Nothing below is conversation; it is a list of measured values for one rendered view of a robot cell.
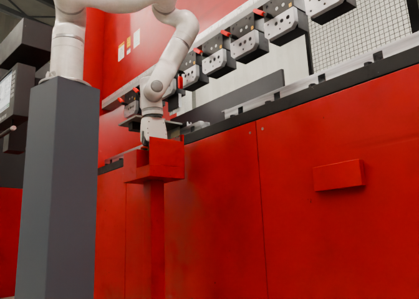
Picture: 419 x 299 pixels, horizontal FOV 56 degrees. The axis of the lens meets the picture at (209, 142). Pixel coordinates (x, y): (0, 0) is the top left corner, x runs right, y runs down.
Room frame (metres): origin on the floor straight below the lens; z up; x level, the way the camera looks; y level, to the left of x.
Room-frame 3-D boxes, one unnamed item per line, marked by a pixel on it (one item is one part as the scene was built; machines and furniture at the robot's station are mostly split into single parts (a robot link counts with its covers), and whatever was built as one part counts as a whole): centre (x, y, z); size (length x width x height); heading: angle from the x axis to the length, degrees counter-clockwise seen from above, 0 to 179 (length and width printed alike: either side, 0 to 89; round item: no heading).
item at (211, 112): (2.48, -0.07, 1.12); 1.13 x 0.02 x 0.44; 39
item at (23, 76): (2.55, 1.35, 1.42); 0.45 x 0.12 x 0.36; 45
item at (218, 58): (1.68, -0.06, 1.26); 0.15 x 0.09 x 0.17; 39
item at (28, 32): (2.65, 1.33, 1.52); 0.51 x 0.25 x 0.85; 45
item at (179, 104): (1.97, 0.18, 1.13); 0.10 x 0.02 x 0.10; 39
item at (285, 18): (1.37, -0.31, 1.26); 0.15 x 0.09 x 0.17; 39
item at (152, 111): (1.48, 0.22, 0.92); 0.09 x 0.08 x 0.03; 131
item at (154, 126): (1.48, 0.22, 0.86); 0.10 x 0.07 x 0.11; 131
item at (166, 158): (1.54, 0.23, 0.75); 0.20 x 0.16 x 0.18; 41
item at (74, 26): (1.41, 0.54, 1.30); 0.19 x 0.12 x 0.24; 16
